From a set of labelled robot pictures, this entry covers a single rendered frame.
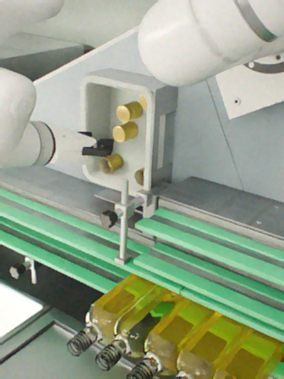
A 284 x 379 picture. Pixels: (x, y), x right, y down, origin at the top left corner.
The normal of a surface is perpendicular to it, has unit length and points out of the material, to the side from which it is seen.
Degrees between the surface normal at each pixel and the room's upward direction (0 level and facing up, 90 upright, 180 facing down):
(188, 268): 90
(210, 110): 0
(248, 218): 90
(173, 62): 29
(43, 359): 90
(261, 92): 4
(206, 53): 36
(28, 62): 90
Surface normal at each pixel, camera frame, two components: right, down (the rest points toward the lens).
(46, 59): 0.81, 0.28
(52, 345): 0.04, -0.90
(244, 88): -0.52, 0.33
